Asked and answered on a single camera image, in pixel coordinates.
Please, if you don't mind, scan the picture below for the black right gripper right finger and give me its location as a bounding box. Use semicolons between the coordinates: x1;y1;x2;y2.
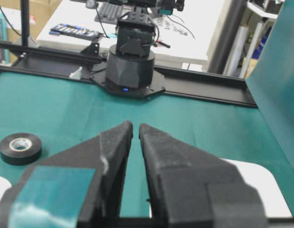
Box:
139;123;268;228

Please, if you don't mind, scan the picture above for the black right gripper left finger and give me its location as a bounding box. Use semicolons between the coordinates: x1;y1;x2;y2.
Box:
0;121;133;228

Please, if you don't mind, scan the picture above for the black tape roll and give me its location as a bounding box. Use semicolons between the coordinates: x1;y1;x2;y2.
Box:
0;133;42;165

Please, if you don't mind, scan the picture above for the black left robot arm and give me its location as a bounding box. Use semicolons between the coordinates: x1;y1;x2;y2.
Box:
90;0;185;98

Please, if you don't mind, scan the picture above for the green table cloth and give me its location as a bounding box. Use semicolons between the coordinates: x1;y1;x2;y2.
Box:
0;73;294;228

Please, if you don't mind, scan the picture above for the white plastic tray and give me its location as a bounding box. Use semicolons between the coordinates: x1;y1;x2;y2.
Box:
224;159;293;218

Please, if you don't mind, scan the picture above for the dark blue snack package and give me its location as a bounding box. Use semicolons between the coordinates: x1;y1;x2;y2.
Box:
49;23;103;41

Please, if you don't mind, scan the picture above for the white background desk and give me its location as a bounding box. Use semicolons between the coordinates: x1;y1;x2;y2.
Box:
37;0;223;67

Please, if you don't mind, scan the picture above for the black keyboard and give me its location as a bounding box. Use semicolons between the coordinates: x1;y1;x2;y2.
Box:
94;2;123;24

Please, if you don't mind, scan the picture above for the black vertical pole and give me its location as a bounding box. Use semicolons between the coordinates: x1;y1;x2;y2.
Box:
20;0;30;47

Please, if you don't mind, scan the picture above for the black aluminium frame rail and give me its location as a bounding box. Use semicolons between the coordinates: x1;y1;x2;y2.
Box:
0;41;256;108

